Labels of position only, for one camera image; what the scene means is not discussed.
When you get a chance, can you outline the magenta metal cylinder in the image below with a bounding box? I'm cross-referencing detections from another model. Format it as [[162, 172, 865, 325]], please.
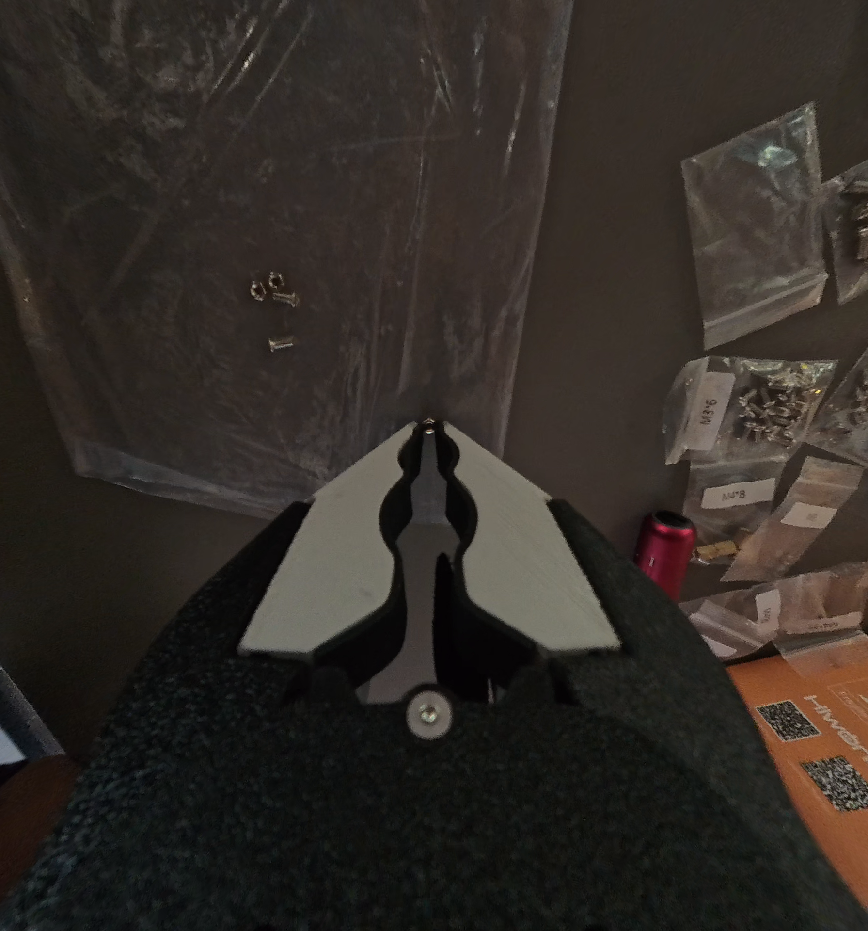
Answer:
[[636, 511, 698, 601]]

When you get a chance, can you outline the pile of small screw bags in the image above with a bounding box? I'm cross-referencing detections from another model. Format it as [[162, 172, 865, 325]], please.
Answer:
[[663, 0, 868, 659]]

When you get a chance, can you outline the dark grey desk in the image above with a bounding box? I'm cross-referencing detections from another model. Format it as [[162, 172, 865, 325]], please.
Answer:
[[0, 0, 868, 772]]

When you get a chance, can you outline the large clear plastic bag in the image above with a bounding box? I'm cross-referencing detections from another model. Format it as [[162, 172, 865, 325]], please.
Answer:
[[0, 0, 576, 521]]

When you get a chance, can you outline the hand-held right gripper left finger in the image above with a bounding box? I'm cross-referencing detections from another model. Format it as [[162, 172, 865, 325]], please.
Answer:
[[237, 420, 429, 690]]

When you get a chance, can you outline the orange cardboard box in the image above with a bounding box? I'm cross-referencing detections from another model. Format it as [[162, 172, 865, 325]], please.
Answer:
[[725, 629, 868, 884]]

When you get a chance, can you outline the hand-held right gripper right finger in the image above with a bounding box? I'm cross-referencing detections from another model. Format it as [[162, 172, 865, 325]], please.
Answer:
[[431, 419, 621, 690]]

